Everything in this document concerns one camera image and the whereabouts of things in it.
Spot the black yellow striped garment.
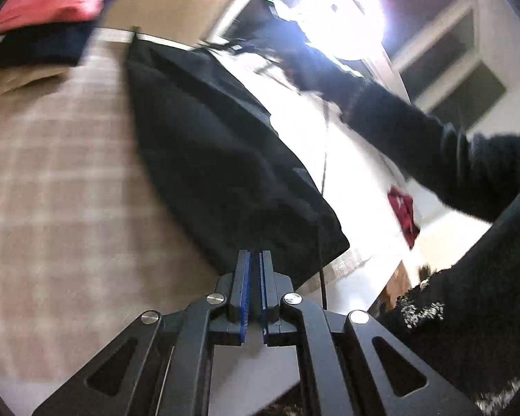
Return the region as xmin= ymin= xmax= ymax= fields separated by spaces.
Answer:
xmin=124 ymin=36 xmax=349 ymax=286

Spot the right forearm black sleeve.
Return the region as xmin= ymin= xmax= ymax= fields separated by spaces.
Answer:
xmin=285 ymin=47 xmax=520 ymax=223

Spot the dark folded clothes stack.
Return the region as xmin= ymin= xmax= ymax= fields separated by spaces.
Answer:
xmin=0 ymin=0 xmax=115 ymax=70

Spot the person torso black sweater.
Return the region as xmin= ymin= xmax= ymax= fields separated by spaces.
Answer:
xmin=378 ymin=193 xmax=520 ymax=415

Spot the beige plaid table cloth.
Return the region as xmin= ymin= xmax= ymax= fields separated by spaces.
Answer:
xmin=0 ymin=28 xmax=216 ymax=413

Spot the dark red garment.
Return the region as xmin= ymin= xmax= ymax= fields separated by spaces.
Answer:
xmin=387 ymin=186 xmax=420 ymax=250

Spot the white ring light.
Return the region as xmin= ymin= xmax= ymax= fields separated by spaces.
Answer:
xmin=296 ymin=0 xmax=386 ymax=60

